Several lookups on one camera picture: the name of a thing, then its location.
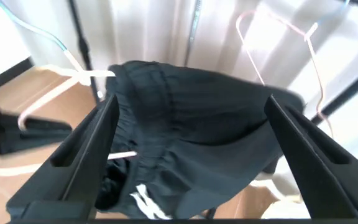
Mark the black clothes rack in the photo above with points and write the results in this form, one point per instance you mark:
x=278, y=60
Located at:
x=84, y=49

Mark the pink clothes hanger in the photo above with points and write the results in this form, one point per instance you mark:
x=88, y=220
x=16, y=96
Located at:
x=82, y=76
x=309, y=31

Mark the beige curtain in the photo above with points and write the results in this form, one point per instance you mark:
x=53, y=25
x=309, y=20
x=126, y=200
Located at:
x=151, y=31

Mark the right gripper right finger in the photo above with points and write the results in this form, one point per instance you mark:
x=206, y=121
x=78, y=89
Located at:
x=322, y=174

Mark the black garment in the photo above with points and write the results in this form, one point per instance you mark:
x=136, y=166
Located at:
x=197, y=124

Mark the thin grey curtain wand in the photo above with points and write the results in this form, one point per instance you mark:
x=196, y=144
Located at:
x=193, y=28

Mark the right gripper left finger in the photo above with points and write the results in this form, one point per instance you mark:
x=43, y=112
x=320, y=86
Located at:
x=73, y=168

